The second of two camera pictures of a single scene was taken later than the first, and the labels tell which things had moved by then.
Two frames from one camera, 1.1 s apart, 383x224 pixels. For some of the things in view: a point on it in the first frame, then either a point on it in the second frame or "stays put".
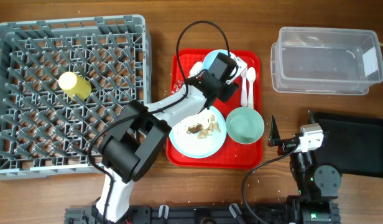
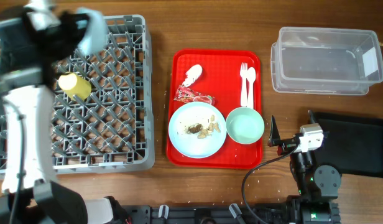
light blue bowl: [211, 56] to [96, 36]
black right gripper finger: [311, 119] stays put
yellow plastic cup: [74, 85] stays put
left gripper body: [227, 89] to [64, 40]
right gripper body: [287, 145] stays put
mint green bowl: [245, 125] stays put
